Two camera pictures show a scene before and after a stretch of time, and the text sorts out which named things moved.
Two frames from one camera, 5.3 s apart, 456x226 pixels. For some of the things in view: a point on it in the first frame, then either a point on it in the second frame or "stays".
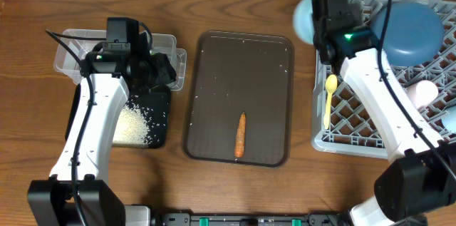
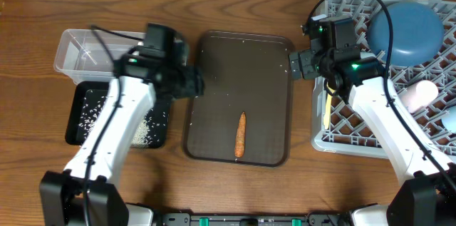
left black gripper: [164, 74] → [194, 83]
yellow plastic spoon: [330, 85] stays
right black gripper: [357, 13] → [305, 59]
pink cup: [422, 93] stays
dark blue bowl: [414, 33] stays
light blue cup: [449, 120] stays
